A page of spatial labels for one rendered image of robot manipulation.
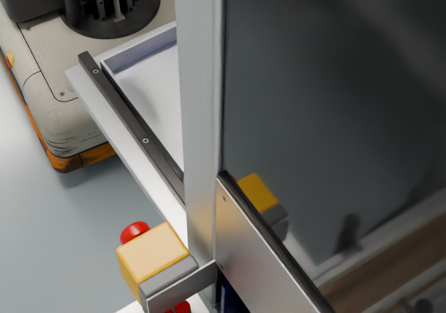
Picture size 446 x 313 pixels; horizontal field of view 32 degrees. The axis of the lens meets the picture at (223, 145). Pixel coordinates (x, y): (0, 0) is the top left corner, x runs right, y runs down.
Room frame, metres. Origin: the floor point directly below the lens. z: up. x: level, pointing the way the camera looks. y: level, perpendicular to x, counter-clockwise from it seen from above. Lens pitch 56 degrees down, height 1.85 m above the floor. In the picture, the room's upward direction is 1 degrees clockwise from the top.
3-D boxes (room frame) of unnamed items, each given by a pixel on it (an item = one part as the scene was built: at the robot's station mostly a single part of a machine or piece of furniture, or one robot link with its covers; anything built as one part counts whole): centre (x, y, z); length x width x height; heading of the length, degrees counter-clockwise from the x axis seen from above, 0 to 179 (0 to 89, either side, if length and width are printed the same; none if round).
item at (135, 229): (0.44, 0.10, 0.99); 0.04 x 0.04 x 0.04; 34
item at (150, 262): (0.40, 0.07, 0.99); 0.08 x 0.07 x 0.07; 34
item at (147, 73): (0.72, -0.01, 0.90); 0.34 x 0.26 x 0.04; 35
